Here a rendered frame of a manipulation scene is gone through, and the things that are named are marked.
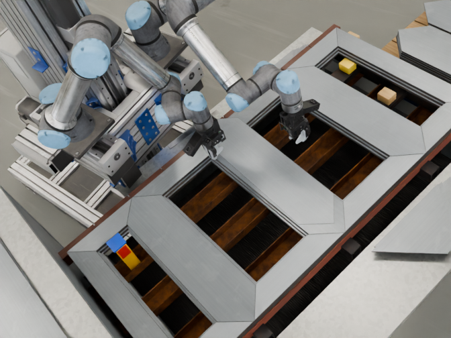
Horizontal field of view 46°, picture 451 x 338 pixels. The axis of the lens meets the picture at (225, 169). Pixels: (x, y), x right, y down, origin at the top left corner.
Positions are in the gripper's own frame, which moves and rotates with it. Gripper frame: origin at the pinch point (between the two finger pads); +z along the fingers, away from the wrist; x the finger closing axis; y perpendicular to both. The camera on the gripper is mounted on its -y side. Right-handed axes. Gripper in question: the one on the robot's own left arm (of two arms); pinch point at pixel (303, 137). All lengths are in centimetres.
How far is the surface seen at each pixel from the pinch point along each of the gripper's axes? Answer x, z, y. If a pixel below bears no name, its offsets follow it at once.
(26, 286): -16, -17, 111
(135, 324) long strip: 9, 6, 93
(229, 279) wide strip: 21, 6, 58
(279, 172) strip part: 1.1, 6.1, 15.4
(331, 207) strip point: 26.7, 6.5, 13.6
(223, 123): -35.8, 5.4, 13.5
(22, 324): -5, -17, 119
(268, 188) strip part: 3.3, 6.1, 23.3
